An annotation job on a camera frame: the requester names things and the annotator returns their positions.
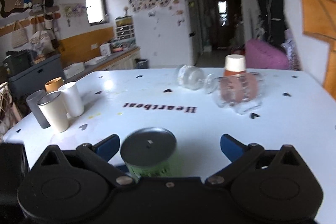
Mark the green printed metal cup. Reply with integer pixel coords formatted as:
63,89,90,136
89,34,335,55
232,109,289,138
120,127,182,181

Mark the cream steel-rimmed cup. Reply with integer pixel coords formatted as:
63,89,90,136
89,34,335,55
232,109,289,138
37,91,69,133

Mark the orange-brown paper cup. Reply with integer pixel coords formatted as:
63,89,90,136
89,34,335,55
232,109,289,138
45,77,64,93

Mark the grey tumbler cup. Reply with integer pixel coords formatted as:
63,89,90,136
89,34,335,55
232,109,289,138
26,90,50,129

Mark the white and brown paper cup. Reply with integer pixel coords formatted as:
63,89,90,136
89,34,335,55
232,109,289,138
223,54,246,76

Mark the clear mug with brown sleeve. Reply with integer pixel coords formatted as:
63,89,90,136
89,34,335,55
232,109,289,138
210,72,265,115

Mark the white flat box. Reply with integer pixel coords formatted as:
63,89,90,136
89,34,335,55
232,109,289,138
63,62,85,79

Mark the clear wine glass lying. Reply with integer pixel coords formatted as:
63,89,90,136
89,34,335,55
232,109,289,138
175,65,218,94

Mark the grey storage box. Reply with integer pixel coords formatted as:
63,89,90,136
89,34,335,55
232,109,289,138
8,54,65,100

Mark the white counter cabinet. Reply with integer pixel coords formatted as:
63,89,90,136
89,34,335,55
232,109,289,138
65,47,141,82

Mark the black trash bin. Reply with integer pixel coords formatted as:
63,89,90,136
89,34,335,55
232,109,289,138
135,59,149,69

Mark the purple pouf seat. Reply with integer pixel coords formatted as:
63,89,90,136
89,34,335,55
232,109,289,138
245,39,289,70

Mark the white small appliance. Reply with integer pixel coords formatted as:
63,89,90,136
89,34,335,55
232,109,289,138
100,43,112,56

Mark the small drawer organizer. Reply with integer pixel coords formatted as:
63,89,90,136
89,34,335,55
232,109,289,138
115,16,135,40

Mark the black hanging coat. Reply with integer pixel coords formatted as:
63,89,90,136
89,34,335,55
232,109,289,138
257,0,286,48

